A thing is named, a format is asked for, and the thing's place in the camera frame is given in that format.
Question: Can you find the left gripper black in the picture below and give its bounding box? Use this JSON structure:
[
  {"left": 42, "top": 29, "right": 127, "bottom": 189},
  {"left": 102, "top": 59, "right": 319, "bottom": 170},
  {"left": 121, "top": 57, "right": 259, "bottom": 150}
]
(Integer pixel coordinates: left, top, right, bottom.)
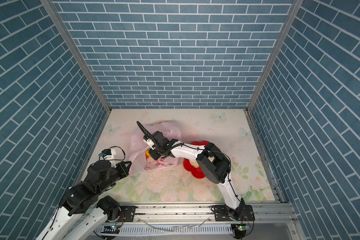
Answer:
[{"left": 97, "top": 160, "right": 134, "bottom": 196}]

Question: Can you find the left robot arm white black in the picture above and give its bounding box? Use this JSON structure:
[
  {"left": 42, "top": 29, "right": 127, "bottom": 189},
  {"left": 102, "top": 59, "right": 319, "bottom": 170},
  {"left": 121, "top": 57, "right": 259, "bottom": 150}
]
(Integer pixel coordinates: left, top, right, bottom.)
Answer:
[{"left": 37, "top": 160, "right": 132, "bottom": 240}]

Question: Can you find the beige fake fruit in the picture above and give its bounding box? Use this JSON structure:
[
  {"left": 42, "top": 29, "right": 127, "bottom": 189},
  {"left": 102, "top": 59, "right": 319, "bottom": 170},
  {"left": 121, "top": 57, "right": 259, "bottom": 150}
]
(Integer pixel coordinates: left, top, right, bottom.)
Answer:
[{"left": 190, "top": 161, "right": 200, "bottom": 168}]

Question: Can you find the pink plastic bag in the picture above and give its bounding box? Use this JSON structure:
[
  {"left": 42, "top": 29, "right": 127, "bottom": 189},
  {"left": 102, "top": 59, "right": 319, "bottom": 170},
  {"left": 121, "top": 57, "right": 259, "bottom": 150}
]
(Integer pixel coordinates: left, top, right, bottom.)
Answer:
[{"left": 129, "top": 122, "right": 182, "bottom": 175}]

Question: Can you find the yellow fake banana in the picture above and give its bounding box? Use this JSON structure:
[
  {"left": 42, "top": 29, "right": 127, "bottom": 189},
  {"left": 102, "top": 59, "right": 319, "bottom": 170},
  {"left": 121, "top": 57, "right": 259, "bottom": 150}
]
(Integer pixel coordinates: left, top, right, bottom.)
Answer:
[{"left": 145, "top": 150, "right": 151, "bottom": 160}]

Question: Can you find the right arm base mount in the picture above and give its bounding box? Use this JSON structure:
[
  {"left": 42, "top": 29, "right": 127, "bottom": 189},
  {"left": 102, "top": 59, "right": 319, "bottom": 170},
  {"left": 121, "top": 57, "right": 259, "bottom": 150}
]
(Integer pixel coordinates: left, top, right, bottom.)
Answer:
[{"left": 211, "top": 205, "right": 255, "bottom": 222}]

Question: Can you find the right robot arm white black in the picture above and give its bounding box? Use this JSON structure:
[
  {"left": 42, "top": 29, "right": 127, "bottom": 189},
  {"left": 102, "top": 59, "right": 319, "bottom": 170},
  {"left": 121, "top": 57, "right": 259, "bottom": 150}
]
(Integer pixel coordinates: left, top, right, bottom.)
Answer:
[{"left": 143, "top": 131, "right": 246, "bottom": 221}]

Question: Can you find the red flower-shaped plate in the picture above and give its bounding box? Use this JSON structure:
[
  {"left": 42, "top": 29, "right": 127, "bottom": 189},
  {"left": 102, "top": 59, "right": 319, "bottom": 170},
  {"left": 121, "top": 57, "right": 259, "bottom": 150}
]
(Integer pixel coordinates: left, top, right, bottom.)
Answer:
[{"left": 182, "top": 140, "right": 223, "bottom": 180}]

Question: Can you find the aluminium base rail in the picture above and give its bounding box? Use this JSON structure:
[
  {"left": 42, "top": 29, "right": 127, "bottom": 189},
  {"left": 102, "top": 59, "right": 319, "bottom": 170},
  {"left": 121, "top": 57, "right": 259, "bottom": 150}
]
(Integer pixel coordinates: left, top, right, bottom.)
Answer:
[{"left": 88, "top": 203, "right": 304, "bottom": 240}]

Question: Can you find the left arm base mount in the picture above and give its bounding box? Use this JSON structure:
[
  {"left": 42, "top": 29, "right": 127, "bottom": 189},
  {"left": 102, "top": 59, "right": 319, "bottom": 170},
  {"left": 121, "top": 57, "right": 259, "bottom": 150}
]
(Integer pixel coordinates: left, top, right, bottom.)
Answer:
[{"left": 108, "top": 206, "right": 137, "bottom": 223}]

